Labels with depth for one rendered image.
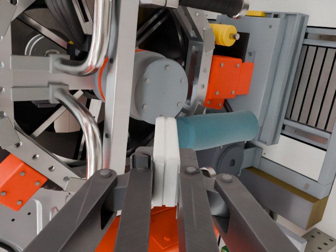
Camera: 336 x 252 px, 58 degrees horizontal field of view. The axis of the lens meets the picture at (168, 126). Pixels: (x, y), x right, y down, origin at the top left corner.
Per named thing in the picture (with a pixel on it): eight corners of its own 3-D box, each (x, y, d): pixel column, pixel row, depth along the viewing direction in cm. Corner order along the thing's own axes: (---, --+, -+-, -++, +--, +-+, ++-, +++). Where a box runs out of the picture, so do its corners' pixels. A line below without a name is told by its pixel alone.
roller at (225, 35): (179, 21, 107) (166, 19, 103) (246, 26, 85) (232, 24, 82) (177, 38, 108) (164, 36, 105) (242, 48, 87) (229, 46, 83)
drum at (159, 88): (138, 45, 75) (84, 40, 66) (197, 57, 60) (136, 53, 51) (133, 100, 79) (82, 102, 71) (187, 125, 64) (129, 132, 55)
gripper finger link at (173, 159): (166, 161, 16) (180, 162, 16) (166, 116, 23) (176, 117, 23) (163, 207, 17) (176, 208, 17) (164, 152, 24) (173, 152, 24)
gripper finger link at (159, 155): (163, 207, 17) (150, 207, 17) (164, 152, 24) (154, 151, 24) (166, 161, 16) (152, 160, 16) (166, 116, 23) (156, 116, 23)
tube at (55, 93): (68, 83, 61) (10, 83, 54) (114, 108, 47) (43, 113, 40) (66, 163, 66) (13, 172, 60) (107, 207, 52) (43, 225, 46)
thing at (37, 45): (79, 3, 111) (-18, 12, 94) (88, 3, 106) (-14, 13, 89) (94, 86, 125) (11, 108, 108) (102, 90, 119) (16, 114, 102)
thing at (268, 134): (234, 12, 136) (219, 9, 130) (311, 15, 110) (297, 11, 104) (216, 118, 151) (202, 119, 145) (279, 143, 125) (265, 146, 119)
